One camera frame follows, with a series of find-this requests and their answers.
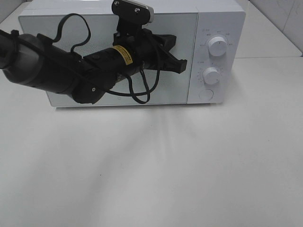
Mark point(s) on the white microwave door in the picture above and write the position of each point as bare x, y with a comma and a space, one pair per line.
172, 87

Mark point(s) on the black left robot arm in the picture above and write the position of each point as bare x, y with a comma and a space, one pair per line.
35, 61

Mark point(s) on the white microwave knob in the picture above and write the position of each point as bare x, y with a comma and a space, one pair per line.
211, 75
217, 45

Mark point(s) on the white microwave oven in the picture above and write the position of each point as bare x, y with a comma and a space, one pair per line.
214, 17

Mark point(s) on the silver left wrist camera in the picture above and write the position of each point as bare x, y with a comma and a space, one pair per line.
133, 11

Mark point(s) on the round white door button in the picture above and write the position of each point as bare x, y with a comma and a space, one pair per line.
206, 95

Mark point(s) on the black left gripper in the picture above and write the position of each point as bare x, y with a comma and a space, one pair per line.
142, 49

